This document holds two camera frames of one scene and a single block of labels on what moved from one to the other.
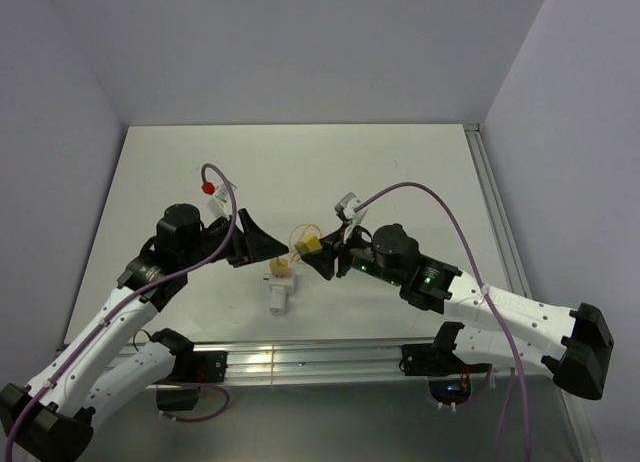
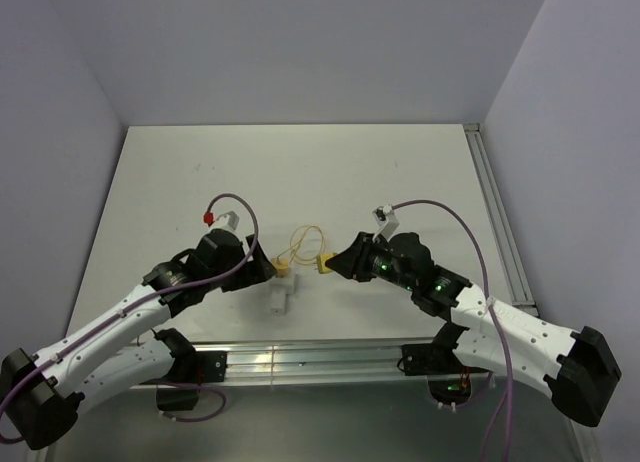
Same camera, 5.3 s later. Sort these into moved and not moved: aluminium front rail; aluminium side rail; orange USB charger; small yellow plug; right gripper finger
Moved: right gripper finger; small yellow plug
Not moved: aluminium front rail; aluminium side rail; orange USB charger
